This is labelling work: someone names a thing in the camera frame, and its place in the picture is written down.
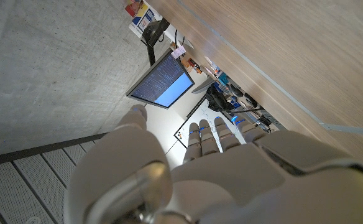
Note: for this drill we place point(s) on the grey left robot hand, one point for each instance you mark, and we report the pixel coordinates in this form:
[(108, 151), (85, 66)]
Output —
[(231, 186)]

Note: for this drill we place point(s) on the whiteboard with blue writing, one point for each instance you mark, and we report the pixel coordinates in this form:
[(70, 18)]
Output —
[(208, 115)]

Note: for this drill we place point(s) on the black backpack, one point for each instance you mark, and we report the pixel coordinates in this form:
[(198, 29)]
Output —
[(217, 98)]

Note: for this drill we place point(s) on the computer monitor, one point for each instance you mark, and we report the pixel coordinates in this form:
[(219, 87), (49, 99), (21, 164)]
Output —
[(163, 84)]

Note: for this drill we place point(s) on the pink sticky note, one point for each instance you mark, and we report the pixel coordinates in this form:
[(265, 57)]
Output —
[(178, 51)]

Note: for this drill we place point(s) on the white labelled canister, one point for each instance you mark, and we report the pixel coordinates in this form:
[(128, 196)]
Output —
[(141, 17)]

